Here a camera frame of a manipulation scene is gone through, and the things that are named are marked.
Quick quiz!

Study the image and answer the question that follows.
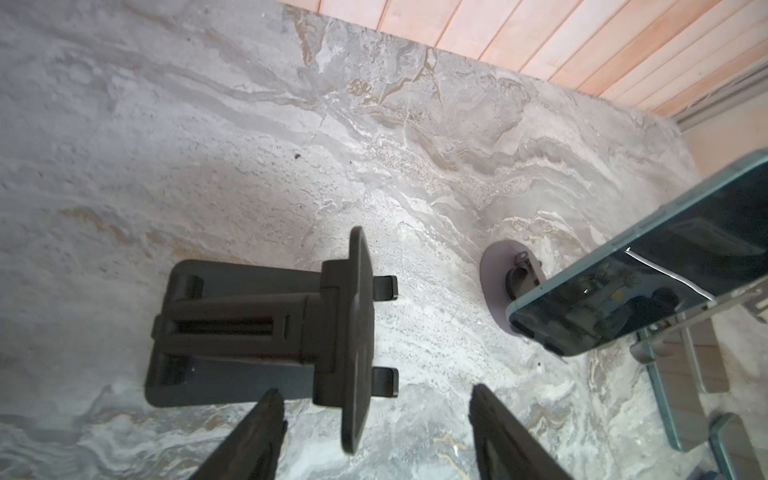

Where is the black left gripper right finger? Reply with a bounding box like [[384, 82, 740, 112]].
[[469, 384, 571, 480]]

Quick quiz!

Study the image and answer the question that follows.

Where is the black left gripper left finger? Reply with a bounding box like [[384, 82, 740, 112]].
[[190, 389, 288, 480]]

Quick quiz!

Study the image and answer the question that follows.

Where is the black folding phone stand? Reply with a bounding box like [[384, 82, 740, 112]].
[[144, 226, 399, 454]]

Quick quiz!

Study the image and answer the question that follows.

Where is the teal smartphone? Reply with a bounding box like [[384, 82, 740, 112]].
[[647, 320, 730, 452]]

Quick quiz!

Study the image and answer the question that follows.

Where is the silver-edged smartphone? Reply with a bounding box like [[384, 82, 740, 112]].
[[709, 413, 766, 480]]

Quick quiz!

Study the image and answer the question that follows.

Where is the green smartphone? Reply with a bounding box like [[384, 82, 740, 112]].
[[506, 149, 767, 357]]

